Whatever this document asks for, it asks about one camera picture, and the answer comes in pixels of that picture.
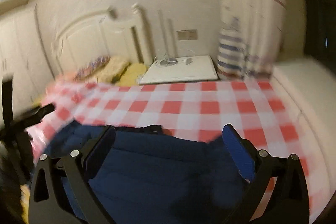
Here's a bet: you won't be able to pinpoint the navy blue jacket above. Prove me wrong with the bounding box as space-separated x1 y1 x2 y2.
45 121 247 223

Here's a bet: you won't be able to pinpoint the cream wardrobe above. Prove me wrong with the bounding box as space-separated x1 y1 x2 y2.
1 3 54 114

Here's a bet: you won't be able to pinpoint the colourful patterned pillow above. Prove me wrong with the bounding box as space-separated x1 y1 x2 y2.
73 55 110 81

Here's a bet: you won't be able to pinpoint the pink checkered bed cover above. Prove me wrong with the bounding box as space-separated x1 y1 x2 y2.
28 80 333 221

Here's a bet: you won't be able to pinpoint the cream lace pillow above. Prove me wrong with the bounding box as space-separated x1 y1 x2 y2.
94 55 130 83

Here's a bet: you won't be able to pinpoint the yellow pillow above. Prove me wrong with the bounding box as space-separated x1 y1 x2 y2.
116 63 147 87

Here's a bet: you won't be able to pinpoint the cream wooden headboard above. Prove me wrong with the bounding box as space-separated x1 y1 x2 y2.
51 3 154 74

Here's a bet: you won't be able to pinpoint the white bedside table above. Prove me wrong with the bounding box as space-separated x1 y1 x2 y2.
139 55 218 85

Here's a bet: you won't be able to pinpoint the striped printed curtain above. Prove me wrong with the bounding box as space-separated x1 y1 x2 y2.
217 0 286 79

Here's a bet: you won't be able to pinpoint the white cables on nightstand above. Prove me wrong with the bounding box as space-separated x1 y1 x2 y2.
153 50 195 68

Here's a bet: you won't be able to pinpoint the white wall conduit pipe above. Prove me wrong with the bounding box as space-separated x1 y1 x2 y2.
157 9 178 58

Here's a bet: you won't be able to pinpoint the beige wall socket plate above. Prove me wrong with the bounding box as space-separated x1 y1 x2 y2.
177 29 198 41

